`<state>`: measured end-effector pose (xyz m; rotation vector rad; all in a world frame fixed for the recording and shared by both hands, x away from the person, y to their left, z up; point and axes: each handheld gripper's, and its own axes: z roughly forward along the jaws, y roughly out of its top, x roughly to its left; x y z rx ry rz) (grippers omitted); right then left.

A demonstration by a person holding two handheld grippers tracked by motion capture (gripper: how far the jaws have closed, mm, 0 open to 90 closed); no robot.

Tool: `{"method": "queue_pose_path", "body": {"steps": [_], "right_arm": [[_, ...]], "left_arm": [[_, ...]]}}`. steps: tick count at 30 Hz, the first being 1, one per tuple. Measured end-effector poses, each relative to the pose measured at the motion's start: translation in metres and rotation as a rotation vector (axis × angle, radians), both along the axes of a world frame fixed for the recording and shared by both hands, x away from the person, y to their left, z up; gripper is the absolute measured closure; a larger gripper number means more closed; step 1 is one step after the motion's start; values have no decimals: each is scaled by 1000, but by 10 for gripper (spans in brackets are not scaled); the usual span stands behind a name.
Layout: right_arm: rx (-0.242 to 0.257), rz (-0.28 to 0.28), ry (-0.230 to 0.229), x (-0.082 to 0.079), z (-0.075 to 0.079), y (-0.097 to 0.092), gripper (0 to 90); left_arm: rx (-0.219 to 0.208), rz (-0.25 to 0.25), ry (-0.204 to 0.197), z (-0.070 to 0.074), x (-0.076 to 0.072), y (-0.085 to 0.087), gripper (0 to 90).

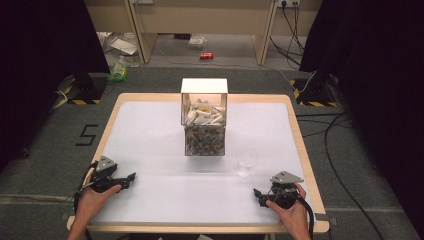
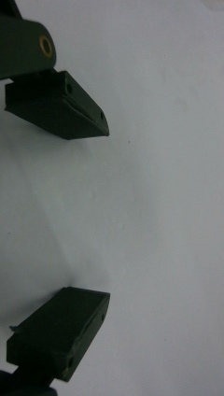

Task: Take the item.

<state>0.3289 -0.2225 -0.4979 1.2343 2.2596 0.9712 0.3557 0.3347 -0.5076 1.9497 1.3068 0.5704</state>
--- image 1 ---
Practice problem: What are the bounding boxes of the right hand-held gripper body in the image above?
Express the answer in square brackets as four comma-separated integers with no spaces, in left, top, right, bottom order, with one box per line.
[265,170,305,211]

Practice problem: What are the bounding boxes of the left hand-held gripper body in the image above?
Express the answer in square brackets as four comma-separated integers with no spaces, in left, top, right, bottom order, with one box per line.
[88,155,121,194]

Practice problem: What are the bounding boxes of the person's right hand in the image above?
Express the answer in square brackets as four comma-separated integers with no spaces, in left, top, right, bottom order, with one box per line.
[265,182,312,235]

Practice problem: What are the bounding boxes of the person's left hand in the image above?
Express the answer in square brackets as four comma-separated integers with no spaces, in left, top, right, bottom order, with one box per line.
[77,184,123,228]

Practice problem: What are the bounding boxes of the clear plastic cup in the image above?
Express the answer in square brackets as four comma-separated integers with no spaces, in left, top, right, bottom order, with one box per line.
[235,147,260,178]

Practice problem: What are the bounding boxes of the white table mat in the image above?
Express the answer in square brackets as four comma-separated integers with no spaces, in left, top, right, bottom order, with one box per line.
[89,100,315,225]

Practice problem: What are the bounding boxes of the black stand base striped tape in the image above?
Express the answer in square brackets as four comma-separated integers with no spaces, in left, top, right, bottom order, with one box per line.
[55,72,109,106]
[289,74,338,108]

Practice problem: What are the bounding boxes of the clear box with white lid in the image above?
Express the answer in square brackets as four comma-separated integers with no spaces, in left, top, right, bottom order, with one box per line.
[180,77,229,157]

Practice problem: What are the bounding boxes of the pile of white packets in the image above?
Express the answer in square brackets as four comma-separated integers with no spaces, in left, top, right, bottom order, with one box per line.
[184,98,226,127]

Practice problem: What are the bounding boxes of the green plastic packet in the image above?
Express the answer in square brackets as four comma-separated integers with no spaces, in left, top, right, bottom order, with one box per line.
[107,55,131,83]

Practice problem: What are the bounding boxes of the black curtain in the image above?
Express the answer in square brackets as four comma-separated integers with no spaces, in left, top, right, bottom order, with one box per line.
[0,0,111,174]
[299,0,424,231]

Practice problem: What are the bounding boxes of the crumpled silver white wrapping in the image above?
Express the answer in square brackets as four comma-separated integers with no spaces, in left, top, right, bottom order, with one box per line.
[96,31,140,57]

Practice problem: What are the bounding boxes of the crumpled white plastic bag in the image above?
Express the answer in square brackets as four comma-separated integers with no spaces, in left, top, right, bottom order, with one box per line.
[187,35,208,51]

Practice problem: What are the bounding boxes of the beige wooden desk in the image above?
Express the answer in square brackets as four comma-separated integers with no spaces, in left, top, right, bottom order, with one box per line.
[83,0,324,67]

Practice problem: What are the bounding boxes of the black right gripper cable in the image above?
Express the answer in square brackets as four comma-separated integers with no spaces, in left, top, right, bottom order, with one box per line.
[295,194,316,240]

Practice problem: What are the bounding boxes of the long black floor cable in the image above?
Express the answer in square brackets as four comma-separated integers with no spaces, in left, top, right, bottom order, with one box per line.
[324,112,386,240]

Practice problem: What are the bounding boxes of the thin black floor cables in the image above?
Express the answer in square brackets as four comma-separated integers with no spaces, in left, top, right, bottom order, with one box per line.
[295,112,355,138]

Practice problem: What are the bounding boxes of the black cables from socket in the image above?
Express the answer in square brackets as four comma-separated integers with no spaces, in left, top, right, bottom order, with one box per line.
[269,2,306,67]

